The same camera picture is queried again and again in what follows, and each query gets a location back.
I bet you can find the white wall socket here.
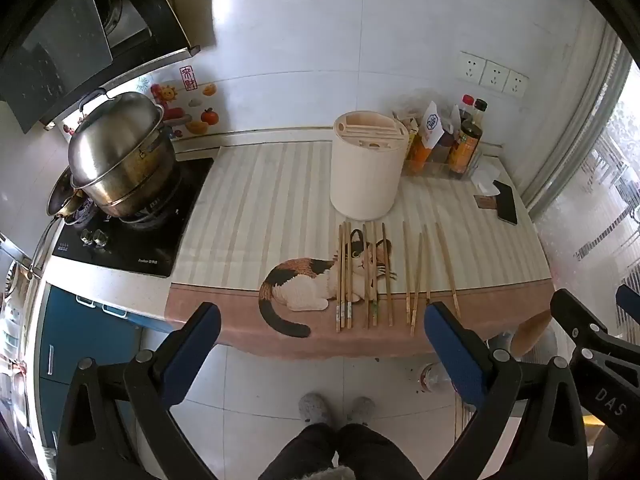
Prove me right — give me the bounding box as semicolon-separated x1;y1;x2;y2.
480;61;510;92
457;51;486;84
502;71;530;99

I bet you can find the clear plastic bag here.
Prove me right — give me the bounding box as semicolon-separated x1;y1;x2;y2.
391;89;437;122

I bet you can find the black smartphone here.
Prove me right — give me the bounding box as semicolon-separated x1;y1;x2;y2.
492;180;519;226

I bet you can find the cat print table mat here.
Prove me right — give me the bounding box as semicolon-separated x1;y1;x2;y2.
165;140;556;361

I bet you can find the metal window frame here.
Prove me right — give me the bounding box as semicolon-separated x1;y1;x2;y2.
520;20;640;223

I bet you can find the white tissue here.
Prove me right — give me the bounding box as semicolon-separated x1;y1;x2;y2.
470;167;502;196

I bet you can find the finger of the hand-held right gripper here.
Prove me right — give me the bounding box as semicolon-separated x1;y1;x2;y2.
616;284;640;318
550;288;612;356

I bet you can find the cream round chopstick holder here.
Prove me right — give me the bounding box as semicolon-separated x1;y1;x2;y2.
330;110;410;221

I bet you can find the row of wooden chopsticks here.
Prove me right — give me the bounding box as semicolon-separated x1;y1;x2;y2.
336;221;461;337

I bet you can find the fruit print wall sticker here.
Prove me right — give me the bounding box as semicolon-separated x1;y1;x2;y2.
60;67;222;142

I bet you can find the blue kitchen cabinet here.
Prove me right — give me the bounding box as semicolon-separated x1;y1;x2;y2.
36;282;177;463

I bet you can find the white spout sauce bottle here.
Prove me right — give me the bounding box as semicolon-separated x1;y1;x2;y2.
436;105;462;163

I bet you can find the black glass gas stove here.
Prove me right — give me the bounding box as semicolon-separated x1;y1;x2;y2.
51;157;215;279

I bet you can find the steel pot lid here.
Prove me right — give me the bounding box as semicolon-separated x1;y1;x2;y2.
68;89;166;183

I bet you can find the clear plastic bottle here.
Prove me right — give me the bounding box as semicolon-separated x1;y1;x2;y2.
417;362;459;396

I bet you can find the grey fluffy slipper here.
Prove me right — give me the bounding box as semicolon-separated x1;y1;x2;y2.
298;392;332;424
347;396;376;424

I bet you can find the stainless steel steamer pot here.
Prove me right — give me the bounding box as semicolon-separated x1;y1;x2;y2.
75;132;177;219

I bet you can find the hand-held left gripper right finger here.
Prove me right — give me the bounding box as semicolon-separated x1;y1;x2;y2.
424;301;588;480

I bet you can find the white orange seasoning packet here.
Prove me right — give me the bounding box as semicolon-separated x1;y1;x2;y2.
415;101;446;165

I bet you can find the person's left leg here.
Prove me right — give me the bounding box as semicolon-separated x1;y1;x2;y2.
257;422;342;480

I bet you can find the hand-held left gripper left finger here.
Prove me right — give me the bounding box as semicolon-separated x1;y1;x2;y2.
57;301;222;480

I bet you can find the steel wok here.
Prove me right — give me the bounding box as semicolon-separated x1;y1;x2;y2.
27;167;91;278

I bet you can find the orange label sauce bottle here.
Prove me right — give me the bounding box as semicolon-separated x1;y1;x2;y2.
447;120;484;176

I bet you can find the black range hood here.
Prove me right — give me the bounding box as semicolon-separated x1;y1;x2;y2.
0;0;202;134

